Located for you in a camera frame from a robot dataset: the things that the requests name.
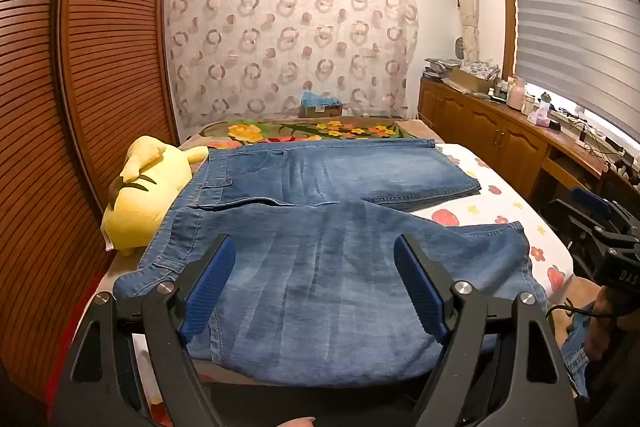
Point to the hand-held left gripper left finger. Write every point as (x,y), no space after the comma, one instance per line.
(210,277)

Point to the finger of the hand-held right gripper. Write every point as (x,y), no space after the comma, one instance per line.
(592,202)
(575,227)

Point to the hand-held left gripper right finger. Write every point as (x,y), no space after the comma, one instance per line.
(420,282)

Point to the blue denim pants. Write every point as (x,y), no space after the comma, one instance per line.
(325,257)

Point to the person's right forearm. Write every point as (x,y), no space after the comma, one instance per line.
(602,337)

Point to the person's left hand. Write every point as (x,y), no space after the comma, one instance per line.
(300,423)

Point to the white floral bed sheet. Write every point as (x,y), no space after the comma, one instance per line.
(500,207)

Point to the crumpled denim garment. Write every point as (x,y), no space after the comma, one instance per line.
(575,347)

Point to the yellow plush toy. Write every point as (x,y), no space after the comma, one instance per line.
(145,202)

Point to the pink tissue pack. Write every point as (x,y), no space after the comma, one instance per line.
(538,117)

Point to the pink bottle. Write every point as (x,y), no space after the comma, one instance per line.
(517,93)

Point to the wooden sideboard cabinet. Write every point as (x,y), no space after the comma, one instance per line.
(480,127)

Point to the red cloth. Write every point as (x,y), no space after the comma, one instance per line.
(67,337)

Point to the open cardboard box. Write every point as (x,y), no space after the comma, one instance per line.
(470,81)

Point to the grey striped window blind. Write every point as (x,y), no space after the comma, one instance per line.
(570,17)

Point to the small cardboard box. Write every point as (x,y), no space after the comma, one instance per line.
(320,111)

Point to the small oval mirror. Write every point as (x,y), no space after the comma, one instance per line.
(460,49)

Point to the stack of papers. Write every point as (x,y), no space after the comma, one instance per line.
(440,68)

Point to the blue plastic bag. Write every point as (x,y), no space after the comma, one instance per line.
(320,98)

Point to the wooden louvered wardrobe door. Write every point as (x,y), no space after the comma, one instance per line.
(35,132)
(120,32)

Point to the circle patterned sheer curtain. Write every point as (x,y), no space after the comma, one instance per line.
(290,42)

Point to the wooden window frame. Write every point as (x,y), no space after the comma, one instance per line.
(507,7)

